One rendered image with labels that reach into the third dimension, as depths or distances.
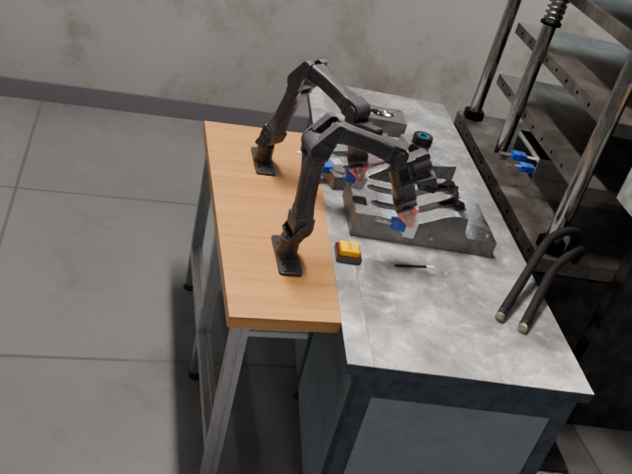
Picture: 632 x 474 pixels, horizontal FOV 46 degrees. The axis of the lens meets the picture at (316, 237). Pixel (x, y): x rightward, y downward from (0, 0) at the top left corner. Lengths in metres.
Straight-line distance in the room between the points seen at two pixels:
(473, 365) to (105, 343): 1.54
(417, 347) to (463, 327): 0.20
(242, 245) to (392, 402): 0.65
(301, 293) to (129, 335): 1.14
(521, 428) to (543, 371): 0.19
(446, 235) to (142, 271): 1.51
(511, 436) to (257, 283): 0.85
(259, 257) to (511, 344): 0.78
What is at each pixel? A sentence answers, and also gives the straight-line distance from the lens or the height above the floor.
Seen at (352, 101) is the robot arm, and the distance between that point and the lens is 2.38.
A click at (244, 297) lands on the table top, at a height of 0.80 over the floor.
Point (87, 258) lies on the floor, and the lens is 3.49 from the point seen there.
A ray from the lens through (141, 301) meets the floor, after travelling 3.27.
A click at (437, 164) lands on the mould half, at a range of 2.86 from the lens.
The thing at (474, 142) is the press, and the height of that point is 0.78.
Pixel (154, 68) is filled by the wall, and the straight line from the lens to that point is 4.78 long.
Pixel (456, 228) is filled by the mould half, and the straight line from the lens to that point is 2.50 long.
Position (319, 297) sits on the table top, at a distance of 2.13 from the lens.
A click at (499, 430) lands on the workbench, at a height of 0.60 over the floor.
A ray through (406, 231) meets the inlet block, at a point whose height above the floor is 0.92.
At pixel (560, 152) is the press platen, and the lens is 2.99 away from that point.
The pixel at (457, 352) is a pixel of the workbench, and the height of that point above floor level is 0.80.
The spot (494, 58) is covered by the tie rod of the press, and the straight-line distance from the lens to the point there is 3.68.
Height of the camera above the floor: 2.05
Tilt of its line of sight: 31 degrees down
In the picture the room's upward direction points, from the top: 15 degrees clockwise
